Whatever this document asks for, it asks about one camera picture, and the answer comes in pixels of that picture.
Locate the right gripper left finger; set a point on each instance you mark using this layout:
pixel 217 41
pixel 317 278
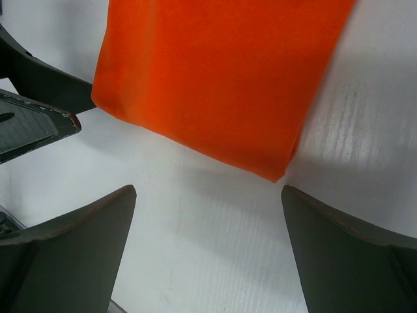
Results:
pixel 69 263

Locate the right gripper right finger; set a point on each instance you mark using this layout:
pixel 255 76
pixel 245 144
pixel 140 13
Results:
pixel 346 264

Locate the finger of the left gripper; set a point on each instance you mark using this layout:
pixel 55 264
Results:
pixel 37 80
pixel 27 125

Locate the orange t shirt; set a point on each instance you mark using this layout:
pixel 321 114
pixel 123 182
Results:
pixel 233 80

